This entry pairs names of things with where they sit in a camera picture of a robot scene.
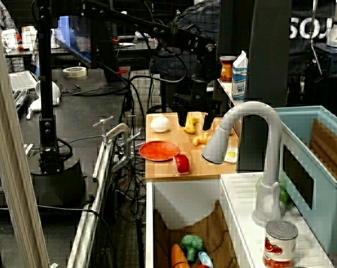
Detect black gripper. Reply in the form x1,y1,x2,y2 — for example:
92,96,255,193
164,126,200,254
173,75,223,131

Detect red and white toy sushi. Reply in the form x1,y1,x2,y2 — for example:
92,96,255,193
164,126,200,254
172,154,191,176

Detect red round plate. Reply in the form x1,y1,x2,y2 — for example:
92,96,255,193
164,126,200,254
138,141,180,162

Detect yellow toy banana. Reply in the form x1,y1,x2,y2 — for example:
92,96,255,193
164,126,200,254
183,112,200,134

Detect orange toy croissant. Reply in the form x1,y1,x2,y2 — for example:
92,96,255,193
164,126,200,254
192,133,213,147

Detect white toy egg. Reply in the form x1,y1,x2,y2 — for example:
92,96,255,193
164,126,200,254
150,116,170,133

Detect wooden countertop board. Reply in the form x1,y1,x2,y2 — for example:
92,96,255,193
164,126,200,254
145,111,241,180

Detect toy fried egg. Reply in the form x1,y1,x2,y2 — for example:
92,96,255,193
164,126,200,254
223,147,239,164

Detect blue white milk carton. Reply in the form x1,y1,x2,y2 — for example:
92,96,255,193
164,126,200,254
231,50,248,103

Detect orange sauce jar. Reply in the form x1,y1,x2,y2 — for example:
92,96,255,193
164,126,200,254
219,55,237,83

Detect metal c-clamp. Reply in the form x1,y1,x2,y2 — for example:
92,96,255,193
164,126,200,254
93,115,143,174

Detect white toy sink unit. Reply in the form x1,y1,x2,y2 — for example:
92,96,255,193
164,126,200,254
145,171,336,268

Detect grey toy faucet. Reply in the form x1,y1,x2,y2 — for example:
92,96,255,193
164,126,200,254
201,100,287,227

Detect green toy lettuce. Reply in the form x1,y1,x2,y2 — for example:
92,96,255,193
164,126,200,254
255,177,293,210

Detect green toy broccoli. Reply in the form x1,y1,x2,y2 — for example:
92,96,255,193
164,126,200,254
181,234,206,263

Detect masking tape roll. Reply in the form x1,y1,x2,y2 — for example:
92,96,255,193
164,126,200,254
62,66,88,79

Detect orange toy carrot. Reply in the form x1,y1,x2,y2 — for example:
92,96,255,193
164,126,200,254
170,244,190,268

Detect white rounded device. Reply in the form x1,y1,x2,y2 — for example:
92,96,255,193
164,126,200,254
26,80,62,121

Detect black banner white letters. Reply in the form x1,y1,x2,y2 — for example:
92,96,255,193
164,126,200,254
288,16,333,40

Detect blue panel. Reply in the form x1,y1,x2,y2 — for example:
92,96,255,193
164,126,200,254
57,15,92,65

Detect tomato soup can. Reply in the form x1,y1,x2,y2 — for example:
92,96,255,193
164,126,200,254
262,219,300,268

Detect teal plastic bin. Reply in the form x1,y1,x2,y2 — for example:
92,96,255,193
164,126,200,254
273,105,337,255

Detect silver keyboard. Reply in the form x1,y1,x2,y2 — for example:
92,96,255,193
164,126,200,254
8,70,38,93

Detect light wooden beam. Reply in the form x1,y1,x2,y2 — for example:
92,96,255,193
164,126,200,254
0,0,51,268

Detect black cable bundle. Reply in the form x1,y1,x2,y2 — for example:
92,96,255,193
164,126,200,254
112,74,147,224

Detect black vertical post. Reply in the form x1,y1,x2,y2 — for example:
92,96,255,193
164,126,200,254
235,0,293,173

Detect aluminium frame rail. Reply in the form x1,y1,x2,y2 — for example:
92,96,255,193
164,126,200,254
66,138,115,268

